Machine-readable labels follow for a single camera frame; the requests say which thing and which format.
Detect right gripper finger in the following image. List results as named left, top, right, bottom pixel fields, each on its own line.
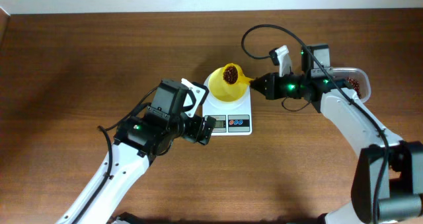
left=250, top=73, right=271, bottom=85
left=251, top=80, right=268, bottom=97

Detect yellow plastic measuring scoop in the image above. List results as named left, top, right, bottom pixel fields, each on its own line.
left=223, top=63, right=253, bottom=85

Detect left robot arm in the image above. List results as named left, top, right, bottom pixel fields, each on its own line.
left=58, top=79, right=216, bottom=223

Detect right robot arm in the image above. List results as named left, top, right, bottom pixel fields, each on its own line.
left=250, top=44, right=422, bottom=223

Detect white digital kitchen scale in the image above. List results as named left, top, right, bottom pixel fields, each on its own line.
left=202, top=75, right=252, bottom=135

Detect red beans in scoop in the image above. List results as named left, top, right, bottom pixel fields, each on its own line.
left=223, top=65, right=238, bottom=85

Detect pale yellow plastic bowl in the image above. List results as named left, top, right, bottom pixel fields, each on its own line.
left=206, top=67, right=249, bottom=102

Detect red adzuki beans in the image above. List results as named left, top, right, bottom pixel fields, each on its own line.
left=346, top=77, right=362, bottom=98

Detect clear plastic food container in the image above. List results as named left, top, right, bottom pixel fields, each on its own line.
left=332, top=67, right=371, bottom=103

